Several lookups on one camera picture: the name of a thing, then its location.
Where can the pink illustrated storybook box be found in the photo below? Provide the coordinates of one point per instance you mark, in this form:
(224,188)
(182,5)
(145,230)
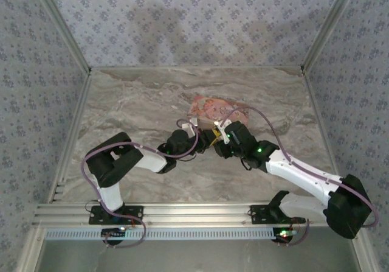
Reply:
(209,106)

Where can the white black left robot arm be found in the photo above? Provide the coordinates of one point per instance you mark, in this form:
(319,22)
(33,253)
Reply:
(111,196)

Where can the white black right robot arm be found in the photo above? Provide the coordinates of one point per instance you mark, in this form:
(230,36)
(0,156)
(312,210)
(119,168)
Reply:
(304,174)

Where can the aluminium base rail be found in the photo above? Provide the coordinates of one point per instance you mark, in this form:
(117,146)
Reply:
(197,214)

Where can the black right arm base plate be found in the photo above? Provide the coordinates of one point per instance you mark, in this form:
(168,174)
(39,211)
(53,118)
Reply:
(258,214)

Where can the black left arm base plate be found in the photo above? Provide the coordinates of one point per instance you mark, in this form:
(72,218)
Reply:
(136,212)

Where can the aluminium side rail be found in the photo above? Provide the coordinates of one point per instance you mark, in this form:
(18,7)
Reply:
(78,107)
(316,107)

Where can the aluminium frame post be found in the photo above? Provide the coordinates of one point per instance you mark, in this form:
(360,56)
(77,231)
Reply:
(63,25)
(329,25)

